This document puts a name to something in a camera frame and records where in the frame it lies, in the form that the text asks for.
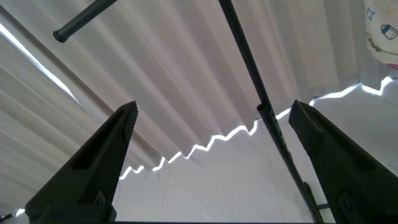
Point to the white curtain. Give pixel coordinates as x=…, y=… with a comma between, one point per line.
x=171, y=77

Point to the cream printed garment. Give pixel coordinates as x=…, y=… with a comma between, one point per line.
x=382, y=40

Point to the black clothes rack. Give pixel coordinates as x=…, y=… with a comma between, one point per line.
x=245, y=53

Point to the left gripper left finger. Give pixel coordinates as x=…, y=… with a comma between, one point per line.
x=87, y=180

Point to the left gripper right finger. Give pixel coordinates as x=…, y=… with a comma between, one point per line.
x=351, y=180

